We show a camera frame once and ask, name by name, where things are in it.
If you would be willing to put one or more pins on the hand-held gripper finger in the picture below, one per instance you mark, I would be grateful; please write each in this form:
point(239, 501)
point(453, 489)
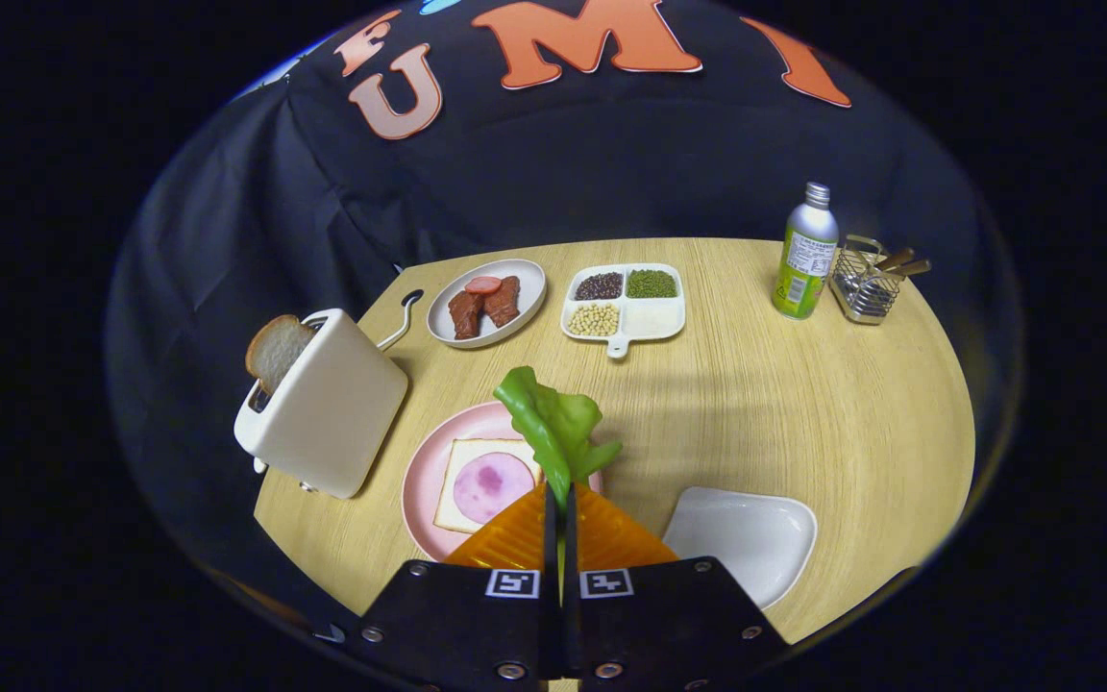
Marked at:
point(570, 586)
point(551, 577)

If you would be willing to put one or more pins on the green lettuce leaf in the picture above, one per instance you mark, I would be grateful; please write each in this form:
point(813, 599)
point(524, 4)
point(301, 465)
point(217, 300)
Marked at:
point(553, 423)

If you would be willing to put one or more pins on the toasted bread slice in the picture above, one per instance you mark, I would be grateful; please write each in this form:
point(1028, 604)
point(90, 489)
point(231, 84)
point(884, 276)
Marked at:
point(275, 351)

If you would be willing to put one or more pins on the pink ham slice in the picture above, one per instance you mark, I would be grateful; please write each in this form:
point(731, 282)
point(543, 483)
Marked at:
point(491, 485)

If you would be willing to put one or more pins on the white crustless bread slice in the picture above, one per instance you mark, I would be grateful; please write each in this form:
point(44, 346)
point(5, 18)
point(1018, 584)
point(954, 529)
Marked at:
point(453, 514)

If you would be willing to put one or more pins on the pink round plate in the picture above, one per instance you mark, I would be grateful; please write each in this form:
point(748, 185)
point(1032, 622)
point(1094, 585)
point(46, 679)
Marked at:
point(429, 471)

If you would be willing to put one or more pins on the white shallow dish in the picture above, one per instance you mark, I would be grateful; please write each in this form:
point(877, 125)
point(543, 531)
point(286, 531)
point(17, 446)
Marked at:
point(746, 543)

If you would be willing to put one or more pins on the pile of yellow soybeans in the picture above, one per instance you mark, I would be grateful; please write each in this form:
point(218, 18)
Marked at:
point(594, 320)

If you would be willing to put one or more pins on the white toaster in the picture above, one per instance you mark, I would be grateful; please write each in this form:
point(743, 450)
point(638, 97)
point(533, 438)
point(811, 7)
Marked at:
point(332, 413)

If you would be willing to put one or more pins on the large brown meat piece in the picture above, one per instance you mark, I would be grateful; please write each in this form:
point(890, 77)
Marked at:
point(465, 315)

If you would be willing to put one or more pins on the small brown meat piece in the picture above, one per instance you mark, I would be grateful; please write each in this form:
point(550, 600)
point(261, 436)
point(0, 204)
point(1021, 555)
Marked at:
point(503, 303)

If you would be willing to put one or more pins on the white divided dish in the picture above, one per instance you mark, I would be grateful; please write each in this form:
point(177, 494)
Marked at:
point(654, 317)

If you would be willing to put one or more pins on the grey round plate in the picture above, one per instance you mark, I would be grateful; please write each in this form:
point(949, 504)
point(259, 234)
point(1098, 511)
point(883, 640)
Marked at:
point(527, 288)

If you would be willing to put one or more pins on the pile of black beans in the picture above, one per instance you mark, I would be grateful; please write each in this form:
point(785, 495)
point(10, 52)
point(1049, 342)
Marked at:
point(599, 286)

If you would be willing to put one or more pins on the pink sausage slice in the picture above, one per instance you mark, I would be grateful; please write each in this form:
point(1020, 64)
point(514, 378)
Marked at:
point(483, 284)

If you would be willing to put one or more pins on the pile of green beans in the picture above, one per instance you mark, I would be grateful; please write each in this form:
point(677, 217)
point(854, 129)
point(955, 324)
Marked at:
point(651, 284)

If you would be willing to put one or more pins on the silver bottle with green label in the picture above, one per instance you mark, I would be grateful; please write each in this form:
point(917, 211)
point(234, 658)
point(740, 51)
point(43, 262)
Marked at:
point(803, 259)

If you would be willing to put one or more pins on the black backdrop cloth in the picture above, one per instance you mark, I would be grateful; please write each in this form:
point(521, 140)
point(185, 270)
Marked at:
point(611, 163)

